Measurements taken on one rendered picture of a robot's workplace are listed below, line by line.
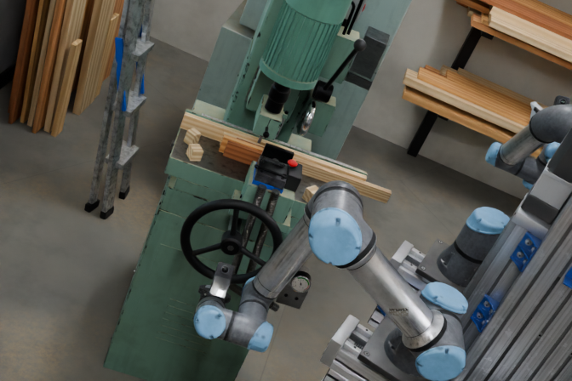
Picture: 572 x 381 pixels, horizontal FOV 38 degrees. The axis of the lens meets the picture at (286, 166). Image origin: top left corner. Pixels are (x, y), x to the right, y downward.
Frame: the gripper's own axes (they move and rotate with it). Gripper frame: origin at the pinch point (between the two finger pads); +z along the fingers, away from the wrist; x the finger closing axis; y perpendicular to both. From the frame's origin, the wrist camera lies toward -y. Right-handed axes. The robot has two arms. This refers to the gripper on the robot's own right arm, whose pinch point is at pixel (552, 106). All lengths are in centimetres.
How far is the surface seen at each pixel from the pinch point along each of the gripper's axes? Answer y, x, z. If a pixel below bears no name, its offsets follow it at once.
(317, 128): 15, -74, -39
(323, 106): 7, -74, -39
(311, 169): 22, -72, -55
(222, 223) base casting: 38, -92, -73
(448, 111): 68, -21, 127
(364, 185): 23, -55, -52
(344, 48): -13, -73, -37
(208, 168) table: 20, -100, -74
